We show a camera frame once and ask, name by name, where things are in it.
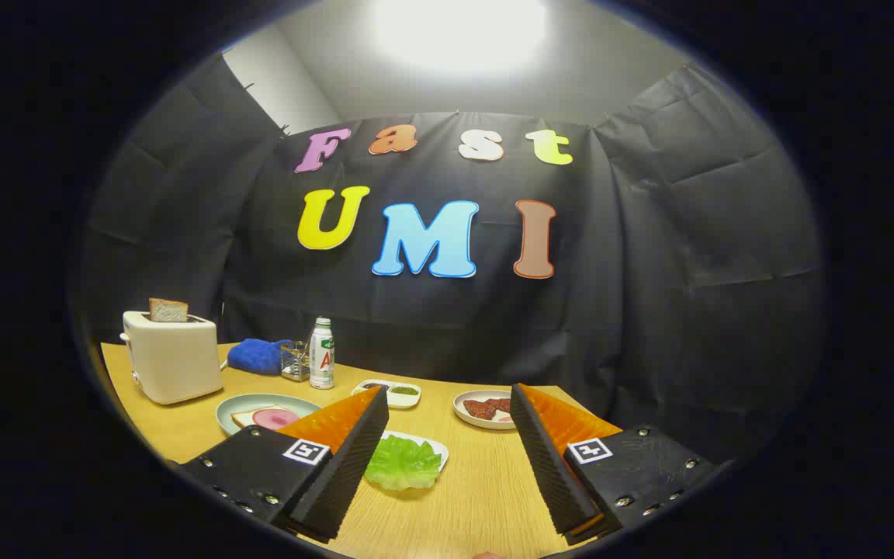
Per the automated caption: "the white toaster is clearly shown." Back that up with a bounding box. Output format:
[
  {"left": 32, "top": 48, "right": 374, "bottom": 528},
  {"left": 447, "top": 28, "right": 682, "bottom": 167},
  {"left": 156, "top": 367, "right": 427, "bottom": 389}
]
[{"left": 121, "top": 311, "right": 224, "bottom": 406}]

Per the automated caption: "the white divided dish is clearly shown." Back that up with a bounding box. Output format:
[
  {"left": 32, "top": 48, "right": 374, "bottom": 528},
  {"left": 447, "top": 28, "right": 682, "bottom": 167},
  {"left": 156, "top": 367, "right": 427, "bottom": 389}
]
[{"left": 352, "top": 379, "right": 422, "bottom": 410}]

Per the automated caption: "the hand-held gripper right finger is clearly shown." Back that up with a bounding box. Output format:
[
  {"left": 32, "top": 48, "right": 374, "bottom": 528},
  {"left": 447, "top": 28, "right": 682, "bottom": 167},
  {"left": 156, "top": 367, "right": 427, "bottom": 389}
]
[{"left": 509, "top": 383, "right": 719, "bottom": 546}]

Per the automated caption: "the toasted bread slice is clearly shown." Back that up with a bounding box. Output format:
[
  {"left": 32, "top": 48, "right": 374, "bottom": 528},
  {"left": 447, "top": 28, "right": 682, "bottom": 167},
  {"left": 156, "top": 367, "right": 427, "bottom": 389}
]
[{"left": 148, "top": 298, "right": 189, "bottom": 323}]

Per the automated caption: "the green lettuce leaf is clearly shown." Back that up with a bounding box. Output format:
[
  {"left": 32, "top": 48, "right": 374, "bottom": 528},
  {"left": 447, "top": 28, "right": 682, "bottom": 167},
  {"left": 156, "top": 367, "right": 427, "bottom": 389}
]
[{"left": 364, "top": 435, "right": 443, "bottom": 491}]

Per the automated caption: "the pink ham slice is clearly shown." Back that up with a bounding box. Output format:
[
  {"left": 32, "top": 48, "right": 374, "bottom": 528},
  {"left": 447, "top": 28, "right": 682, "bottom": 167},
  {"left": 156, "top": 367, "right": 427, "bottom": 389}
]
[{"left": 252, "top": 408, "right": 301, "bottom": 431}]

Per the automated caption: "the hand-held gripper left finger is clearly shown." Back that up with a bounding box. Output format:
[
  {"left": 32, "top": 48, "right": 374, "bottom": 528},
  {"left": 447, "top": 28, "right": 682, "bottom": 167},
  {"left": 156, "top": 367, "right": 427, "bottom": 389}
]
[{"left": 180, "top": 386, "right": 390, "bottom": 543}]

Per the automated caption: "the white drink bottle green cap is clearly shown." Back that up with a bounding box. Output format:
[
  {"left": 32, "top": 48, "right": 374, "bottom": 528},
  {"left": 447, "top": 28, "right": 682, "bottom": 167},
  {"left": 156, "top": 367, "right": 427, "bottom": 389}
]
[{"left": 309, "top": 317, "right": 336, "bottom": 390}]

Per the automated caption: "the ceiling light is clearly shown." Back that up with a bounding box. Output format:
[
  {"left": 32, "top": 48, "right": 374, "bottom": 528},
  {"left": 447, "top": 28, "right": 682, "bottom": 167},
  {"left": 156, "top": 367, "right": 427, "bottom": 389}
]
[{"left": 373, "top": 0, "right": 549, "bottom": 75}]

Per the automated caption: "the white bread slice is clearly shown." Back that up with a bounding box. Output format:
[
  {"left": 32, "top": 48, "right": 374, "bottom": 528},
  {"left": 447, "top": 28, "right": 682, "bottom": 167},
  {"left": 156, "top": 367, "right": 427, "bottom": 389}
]
[{"left": 231, "top": 404, "right": 300, "bottom": 430}]

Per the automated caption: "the blue oven mitt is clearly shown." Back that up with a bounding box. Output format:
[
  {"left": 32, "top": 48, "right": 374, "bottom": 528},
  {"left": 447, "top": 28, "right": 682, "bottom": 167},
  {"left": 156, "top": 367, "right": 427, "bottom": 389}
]
[{"left": 227, "top": 339, "right": 293, "bottom": 376}]

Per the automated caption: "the black backdrop cloth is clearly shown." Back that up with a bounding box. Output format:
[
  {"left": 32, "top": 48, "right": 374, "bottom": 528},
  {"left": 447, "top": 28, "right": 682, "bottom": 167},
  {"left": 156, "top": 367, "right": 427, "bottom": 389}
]
[{"left": 78, "top": 54, "right": 828, "bottom": 467}]

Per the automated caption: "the round beige bowl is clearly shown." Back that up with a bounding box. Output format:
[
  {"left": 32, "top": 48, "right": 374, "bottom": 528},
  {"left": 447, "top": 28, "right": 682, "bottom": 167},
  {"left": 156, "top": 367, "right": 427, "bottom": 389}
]
[{"left": 452, "top": 390, "right": 518, "bottom": 430}]

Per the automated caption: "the light green round plate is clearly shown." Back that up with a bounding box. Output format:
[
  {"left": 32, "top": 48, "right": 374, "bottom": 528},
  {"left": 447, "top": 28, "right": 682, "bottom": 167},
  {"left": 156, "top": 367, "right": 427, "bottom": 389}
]
[{"left": 216, "top": 394, "right": 322, "bottom": 437}]

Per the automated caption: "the white square plate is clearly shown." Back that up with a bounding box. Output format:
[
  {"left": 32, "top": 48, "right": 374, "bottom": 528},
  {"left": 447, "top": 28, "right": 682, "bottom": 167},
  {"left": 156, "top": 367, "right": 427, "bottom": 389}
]
[{"left": 381, "top": 431, "right": 449, "bottom": 474}]

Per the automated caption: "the metal wire utensil holder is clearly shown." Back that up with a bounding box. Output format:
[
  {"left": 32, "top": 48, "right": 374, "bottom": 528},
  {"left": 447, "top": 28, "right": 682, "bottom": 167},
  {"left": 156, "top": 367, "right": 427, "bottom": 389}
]
[{"left": 280, "top": 342, "right": 310, "bottom": 382}]

